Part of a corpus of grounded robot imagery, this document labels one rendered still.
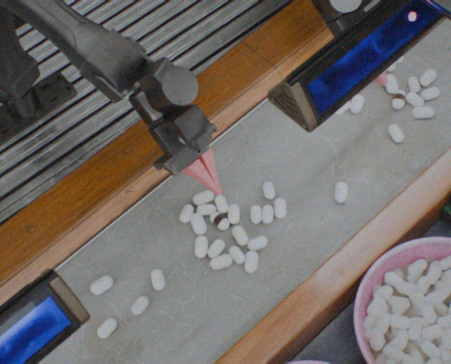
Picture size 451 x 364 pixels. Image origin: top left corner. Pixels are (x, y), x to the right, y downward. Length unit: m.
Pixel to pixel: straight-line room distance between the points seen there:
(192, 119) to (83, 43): 0.19
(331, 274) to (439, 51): 0.49
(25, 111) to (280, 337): 0.67
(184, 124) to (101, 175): 0.28
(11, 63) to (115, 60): 0.29
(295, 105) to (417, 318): 0.42
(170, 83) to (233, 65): 0.34
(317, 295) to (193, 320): 0.19
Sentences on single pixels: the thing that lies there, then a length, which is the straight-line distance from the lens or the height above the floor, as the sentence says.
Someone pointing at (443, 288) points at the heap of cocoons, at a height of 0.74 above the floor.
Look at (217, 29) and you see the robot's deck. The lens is 1.62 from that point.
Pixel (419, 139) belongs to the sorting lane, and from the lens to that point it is 1.36.
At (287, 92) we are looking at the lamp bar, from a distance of 0.97.
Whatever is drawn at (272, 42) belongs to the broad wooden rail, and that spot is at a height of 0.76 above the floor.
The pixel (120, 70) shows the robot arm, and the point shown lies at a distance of 1.15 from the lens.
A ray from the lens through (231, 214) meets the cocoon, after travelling 1.26.
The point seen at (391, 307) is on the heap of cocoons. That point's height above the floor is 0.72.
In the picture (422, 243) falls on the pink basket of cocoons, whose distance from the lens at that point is 1.24.
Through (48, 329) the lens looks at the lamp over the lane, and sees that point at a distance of 0.89.
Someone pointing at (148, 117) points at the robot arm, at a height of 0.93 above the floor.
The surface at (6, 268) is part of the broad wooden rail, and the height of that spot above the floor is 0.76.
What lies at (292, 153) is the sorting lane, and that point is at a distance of 1.33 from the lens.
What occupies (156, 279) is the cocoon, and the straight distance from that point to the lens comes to 1.22.
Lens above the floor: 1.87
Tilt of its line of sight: 59 degrees down
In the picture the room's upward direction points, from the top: 10 degrees counter-clockwise
